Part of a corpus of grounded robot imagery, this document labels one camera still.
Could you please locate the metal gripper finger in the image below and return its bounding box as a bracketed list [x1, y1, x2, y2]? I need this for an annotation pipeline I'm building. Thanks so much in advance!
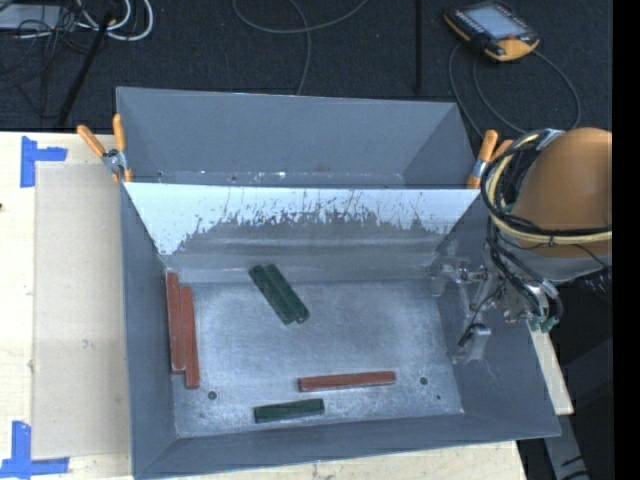
[428, 259, 485, 299]
[451, 321, 493, 365]

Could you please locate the red-brown flat block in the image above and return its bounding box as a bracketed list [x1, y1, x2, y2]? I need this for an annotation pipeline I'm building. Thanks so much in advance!
[179, 285, 202, 391]
[165, 271, 186, 375]
[297, 370, 398, 394]

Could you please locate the grey metal bin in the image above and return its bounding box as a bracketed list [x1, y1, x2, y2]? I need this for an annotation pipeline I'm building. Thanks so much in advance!
[114, 86, 562, 480]

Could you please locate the dark green flat block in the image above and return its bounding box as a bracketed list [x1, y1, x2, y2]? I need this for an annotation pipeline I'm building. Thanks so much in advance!
[263, 262, 312, 325]
[253, 397, 326, 425]
[248, 264, 297, 326]

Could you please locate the pale flat board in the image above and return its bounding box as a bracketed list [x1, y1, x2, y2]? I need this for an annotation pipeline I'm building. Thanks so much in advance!
[30, 161, 132, 461]

